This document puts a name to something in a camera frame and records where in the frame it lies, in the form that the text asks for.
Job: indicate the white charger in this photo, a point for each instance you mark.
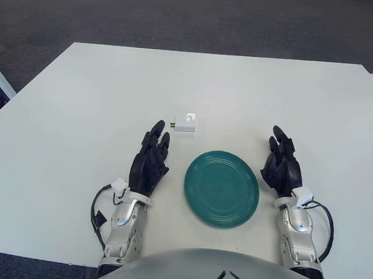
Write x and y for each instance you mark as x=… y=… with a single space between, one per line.
x=186 y=126

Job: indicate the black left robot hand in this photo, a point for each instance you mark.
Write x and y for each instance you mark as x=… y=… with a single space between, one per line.
x=145 y=168

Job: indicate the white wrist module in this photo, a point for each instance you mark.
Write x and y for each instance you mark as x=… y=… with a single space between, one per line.
x=119 y=186
x=303 y=195

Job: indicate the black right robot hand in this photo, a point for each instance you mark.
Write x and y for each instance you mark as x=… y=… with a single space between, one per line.
x=285 y=173

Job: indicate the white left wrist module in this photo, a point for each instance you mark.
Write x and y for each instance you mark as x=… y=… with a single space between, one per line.
x=119 y=186

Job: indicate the green ridged plate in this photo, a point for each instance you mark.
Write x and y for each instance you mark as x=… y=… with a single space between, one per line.
x=221 y=189

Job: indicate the grey robot torso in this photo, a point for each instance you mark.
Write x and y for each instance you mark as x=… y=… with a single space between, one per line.
x=227 y=278

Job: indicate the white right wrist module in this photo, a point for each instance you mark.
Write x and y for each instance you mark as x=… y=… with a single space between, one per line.
x=303 y=195

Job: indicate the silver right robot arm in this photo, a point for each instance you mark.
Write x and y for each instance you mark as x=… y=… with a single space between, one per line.
x=297 y=232

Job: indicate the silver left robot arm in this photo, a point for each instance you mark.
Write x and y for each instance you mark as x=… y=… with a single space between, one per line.
x=125 y=225

